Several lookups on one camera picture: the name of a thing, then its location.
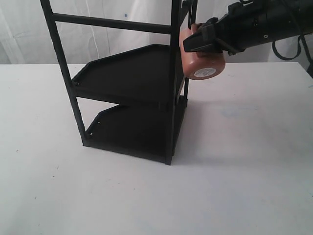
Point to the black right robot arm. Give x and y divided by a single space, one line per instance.
279 19

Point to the black metal shelf rack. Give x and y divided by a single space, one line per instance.
134 102

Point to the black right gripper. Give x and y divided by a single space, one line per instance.
226 33

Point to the terracotta ceramic mug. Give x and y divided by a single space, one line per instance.
199 65

